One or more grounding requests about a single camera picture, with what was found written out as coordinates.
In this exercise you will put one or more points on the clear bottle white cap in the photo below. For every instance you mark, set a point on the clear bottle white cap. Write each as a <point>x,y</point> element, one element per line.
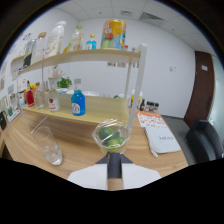
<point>53,100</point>

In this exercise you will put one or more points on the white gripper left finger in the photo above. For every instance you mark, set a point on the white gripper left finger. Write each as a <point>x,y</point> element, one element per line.
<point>86,176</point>

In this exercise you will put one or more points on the ceiling air vent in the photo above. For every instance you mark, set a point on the ceiling air vent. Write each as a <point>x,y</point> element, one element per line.
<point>151,16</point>

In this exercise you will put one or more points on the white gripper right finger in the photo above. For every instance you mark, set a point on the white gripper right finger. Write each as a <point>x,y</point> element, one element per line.
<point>140,175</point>

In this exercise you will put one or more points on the clear bottle orange cap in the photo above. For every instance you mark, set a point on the clear bottle orange cap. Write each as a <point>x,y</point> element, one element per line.
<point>40,98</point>

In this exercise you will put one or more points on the orange patterned paper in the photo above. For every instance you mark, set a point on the orange patterned paper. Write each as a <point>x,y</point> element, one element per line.
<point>150,118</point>

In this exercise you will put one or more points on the black chair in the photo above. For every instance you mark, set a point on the black chair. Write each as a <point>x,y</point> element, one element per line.
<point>204,141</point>

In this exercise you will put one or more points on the green potted plant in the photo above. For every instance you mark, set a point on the green potted plant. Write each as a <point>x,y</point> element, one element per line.
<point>64,82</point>

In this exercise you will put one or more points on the clear cup of limes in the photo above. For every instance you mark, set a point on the clear cup of limes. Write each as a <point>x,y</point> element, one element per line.
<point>111,136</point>

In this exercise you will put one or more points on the brown door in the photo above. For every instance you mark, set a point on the brown door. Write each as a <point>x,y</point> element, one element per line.
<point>200,88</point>

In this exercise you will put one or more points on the clear drinking glass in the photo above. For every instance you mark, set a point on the clear drinking glass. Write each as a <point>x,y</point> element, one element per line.
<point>49,146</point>

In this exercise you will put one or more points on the small dark bottle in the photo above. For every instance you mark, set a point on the small dark bottle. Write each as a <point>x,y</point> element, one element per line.
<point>156,107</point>
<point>148,107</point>
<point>142,105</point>

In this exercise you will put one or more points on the white tray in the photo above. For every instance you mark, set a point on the white tray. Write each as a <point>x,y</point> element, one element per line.
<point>13,115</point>

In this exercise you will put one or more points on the clear bottle green cap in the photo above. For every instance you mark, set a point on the clear bottle green cap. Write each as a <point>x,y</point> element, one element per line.
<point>76,40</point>

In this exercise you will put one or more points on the glass jar with cork lid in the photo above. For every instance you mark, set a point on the glass jar with cork lid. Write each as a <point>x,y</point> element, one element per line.
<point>39,48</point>

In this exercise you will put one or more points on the wooden two-tier shelf rack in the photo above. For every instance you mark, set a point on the wooden two-tier shelf rack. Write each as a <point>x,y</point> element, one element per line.
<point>96,110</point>

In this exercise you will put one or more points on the small clear bottle blue cap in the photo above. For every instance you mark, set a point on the small clear bottle blue cap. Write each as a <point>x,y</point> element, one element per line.
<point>91,42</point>

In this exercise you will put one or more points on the blue liquid bottle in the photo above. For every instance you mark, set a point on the blue liquid bottle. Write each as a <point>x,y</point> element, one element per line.
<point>78,105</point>

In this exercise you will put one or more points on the silver black soda water can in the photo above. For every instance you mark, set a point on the silver black soda water can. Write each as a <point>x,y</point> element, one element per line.
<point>28,55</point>

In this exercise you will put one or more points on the red liquid bottle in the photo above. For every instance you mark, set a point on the red liquid bottle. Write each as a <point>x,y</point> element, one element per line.
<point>30,98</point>

